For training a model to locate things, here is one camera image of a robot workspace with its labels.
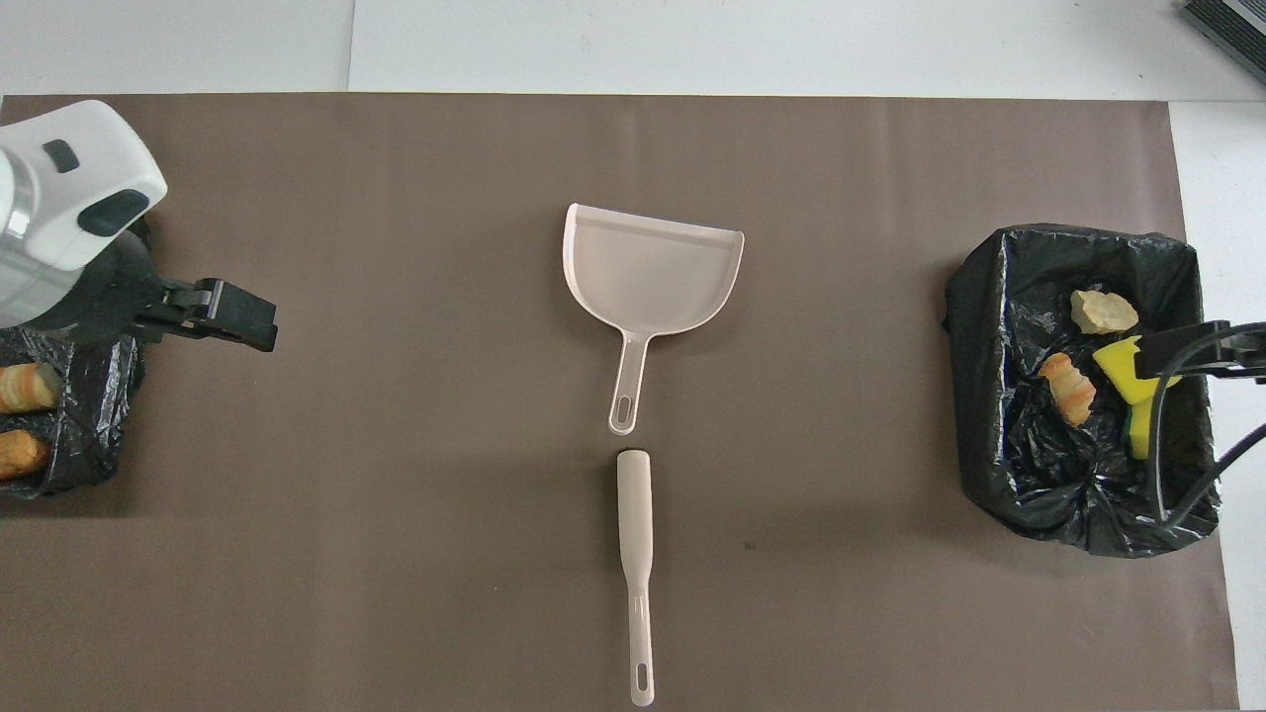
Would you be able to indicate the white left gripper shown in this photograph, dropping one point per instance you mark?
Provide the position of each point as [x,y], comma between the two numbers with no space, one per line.
[69,198]

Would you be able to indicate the notched yellow sponge piece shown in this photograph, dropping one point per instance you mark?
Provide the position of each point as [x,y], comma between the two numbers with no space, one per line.
[1118,371]

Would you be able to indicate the pale yellow sponge chunk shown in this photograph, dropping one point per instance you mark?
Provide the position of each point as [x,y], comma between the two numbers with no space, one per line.
[1068,389]
[1103,311]
[28,388]

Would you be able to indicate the brown oval sponge piece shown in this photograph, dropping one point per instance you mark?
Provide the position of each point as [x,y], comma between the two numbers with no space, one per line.
[20,455]

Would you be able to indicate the beige plastic dustpan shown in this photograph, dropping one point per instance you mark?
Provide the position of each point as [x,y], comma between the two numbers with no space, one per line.
[648,272]

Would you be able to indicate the black bag lined bin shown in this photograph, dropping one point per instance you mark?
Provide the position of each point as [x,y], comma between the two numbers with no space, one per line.
[84,415]
[1039,475]

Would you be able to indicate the brown paper table mat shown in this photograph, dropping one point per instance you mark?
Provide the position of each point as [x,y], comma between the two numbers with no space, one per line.
[396,544]

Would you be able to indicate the grey ribbed device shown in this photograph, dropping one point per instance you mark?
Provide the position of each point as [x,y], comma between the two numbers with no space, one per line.
[1231,25]

